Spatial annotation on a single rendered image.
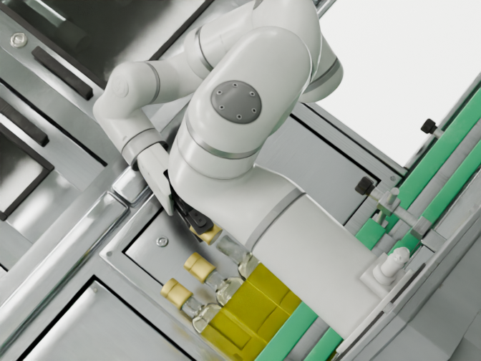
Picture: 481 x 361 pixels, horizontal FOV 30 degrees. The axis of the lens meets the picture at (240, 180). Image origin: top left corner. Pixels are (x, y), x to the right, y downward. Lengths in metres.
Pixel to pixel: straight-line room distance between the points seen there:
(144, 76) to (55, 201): 0.35
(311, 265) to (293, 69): 0.22
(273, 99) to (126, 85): 0.54
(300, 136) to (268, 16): 0.52
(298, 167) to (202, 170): 0.68
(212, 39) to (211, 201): 0.42
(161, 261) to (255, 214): 0.63
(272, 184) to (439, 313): 0.26
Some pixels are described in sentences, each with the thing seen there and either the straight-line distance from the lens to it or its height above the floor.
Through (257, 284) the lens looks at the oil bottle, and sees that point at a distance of 1.45.
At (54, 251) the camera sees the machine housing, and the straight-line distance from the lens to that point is 1.66.
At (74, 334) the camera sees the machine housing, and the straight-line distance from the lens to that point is 1.65.
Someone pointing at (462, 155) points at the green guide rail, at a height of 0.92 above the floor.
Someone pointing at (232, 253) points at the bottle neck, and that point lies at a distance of 1.48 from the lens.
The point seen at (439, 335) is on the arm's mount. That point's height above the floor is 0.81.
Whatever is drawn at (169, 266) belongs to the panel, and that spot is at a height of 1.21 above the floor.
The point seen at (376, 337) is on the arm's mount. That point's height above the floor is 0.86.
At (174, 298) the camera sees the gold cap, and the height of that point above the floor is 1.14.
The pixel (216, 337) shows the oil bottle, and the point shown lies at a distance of 1.43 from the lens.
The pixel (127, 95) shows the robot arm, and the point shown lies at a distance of 1.51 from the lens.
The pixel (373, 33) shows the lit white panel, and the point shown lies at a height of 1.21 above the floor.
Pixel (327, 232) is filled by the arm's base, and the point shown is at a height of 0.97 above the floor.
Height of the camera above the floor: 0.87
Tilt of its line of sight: 12 degrees up
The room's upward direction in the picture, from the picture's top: 52 degrees counter-clockwise
